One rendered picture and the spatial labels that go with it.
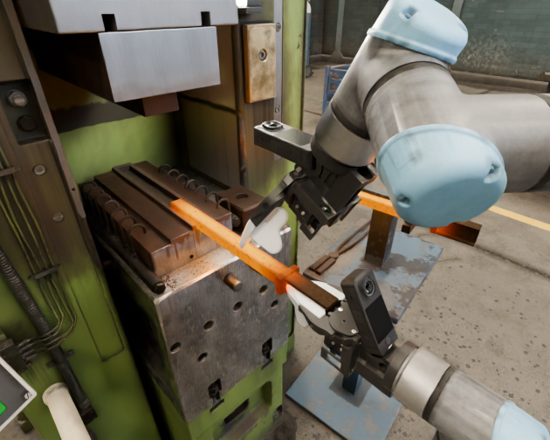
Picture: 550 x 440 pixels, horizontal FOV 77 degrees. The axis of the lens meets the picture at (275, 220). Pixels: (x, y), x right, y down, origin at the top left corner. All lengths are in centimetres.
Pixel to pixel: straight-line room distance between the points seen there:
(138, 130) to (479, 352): 174
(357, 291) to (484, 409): 18
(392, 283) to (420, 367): 60
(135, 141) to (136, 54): 59
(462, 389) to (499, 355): 154
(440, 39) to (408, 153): 10
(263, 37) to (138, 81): 39
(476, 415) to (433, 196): 30
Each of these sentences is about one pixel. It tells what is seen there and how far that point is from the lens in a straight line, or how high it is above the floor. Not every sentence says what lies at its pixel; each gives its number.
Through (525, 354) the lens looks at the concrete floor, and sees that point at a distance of 210.
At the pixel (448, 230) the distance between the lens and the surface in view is 88.
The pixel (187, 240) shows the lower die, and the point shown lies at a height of 97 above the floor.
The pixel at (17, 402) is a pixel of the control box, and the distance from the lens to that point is 60.
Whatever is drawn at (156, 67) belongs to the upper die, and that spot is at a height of 131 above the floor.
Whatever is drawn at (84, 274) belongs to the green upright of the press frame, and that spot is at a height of 90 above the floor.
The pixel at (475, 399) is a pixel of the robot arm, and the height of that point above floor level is 102.
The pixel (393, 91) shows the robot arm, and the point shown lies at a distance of 29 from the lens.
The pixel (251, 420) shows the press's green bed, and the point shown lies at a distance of 141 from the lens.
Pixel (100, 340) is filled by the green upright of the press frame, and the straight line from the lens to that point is 101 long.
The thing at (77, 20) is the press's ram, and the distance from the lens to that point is 59.
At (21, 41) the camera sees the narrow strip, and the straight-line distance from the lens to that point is 71.
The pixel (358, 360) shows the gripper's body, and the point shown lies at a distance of 56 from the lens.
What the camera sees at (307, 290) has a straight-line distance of 56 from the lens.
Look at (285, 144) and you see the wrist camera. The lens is 45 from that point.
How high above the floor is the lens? 140
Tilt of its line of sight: 32 degrees down
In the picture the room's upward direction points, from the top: straight up
